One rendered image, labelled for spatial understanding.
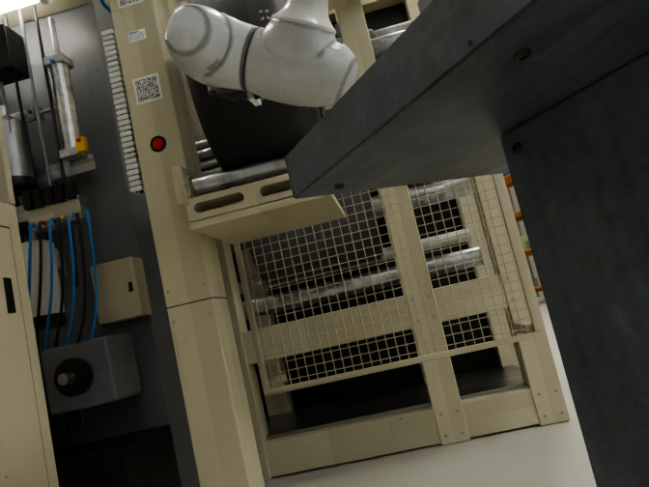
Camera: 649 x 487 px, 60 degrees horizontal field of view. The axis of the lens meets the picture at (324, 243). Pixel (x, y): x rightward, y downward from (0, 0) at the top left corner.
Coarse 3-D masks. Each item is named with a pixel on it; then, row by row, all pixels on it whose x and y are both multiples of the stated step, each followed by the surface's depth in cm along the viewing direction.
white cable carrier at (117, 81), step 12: (108, 36) 158; (108, 48) 158; (108, 60) 157; (120, 60) 159; (120, 72) 157; (120, 84) 156; (120, 96) 156; (120, 108) 156; (120, 120) 155; (132, 132) 155; (132, 144) 154; (132, 156) 153; (132, 168) 153; (132, 180) 153; (144, 192) 156
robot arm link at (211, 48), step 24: (168, 24) 81; (192, 24) 80; (216, 24) 81; (240, 24) 85; (168, 48) 82; (192, 48) 80; (216, 48) 82; (240, 48) 84; (192, 72) 85; (216, 72) 85; (240, 72) 85
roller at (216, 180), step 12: (240, 168) 140; (252, 168) 139; (264, 168) 139; (276, 168) 139; (192, 180) 143; (204, 180) 141; (216, 180) 140; (228, 180) 140; (240, 180) 140; (252, 180) 141; (204, 192) 142
